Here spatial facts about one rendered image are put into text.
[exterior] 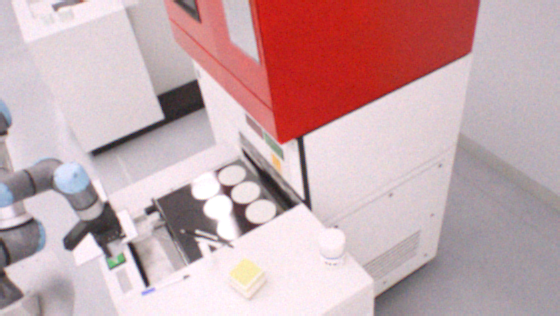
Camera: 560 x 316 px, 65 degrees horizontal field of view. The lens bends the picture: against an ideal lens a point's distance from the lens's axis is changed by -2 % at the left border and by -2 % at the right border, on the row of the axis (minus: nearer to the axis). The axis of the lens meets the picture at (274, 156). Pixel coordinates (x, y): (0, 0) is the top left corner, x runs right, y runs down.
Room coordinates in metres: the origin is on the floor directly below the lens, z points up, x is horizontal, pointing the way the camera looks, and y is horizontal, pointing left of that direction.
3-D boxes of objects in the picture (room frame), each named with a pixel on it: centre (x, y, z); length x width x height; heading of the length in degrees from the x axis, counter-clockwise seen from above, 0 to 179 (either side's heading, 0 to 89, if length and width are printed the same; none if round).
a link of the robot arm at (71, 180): (0.86, 0.52, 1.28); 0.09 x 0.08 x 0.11; 50
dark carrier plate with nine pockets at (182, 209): (1.06, 0.22, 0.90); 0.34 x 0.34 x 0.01; 24
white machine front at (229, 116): (1.32, 0.09, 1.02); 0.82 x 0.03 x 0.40; 24
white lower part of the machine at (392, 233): (1.46, -0.22, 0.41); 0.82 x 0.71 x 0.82; 24
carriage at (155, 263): (0.93, 0.45, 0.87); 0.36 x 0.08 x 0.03; 24
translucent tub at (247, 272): (0.68, 0.13, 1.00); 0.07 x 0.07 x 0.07; 42
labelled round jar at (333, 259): (0.72, -0.11, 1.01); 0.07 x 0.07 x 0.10
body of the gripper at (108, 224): (0.86, 0.51, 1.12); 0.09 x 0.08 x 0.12; 114
